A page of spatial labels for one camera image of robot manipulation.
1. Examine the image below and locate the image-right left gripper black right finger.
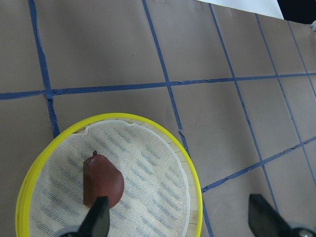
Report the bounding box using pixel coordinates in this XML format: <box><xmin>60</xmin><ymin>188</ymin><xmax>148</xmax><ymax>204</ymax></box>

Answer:
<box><xmin>248</xmin><ymin>194</ymin><xmax>291</xmax><ymax>237</ymax></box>

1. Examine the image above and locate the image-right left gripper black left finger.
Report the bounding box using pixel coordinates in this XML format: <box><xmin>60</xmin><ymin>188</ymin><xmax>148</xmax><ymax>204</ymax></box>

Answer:
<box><xmin>78</xmin><ymin>196</ymin><xmax>110</xmax><ymax>237</ymax></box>

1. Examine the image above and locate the white steamer cloth liner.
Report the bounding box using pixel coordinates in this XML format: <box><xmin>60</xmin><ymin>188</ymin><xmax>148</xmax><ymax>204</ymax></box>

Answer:
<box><xmin>29</xmin><ymin>120</ymin><xmax>190</xmax><ymax>237</ymax></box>

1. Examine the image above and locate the lower yellow steamer layer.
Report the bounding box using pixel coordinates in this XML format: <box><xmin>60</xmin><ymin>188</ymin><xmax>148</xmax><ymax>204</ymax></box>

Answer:
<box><xmin>15</xmin><ymin>113</ymin><xmax>202</xmax><ymax>237</ymax></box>

